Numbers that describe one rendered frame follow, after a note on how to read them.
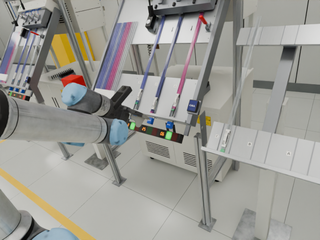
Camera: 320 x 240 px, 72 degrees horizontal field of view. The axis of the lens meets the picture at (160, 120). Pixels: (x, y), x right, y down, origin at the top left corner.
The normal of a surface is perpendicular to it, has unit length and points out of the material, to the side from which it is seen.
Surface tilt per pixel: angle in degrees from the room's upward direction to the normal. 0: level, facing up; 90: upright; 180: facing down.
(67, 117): 71
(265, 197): 90
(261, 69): 90
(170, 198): 0
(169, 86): 45
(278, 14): 90
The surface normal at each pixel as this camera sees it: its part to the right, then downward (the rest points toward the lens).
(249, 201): -0.16, -0.85
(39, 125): 0.88, 0.21
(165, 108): -0.52, -0.24
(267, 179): -0.58, 0.50
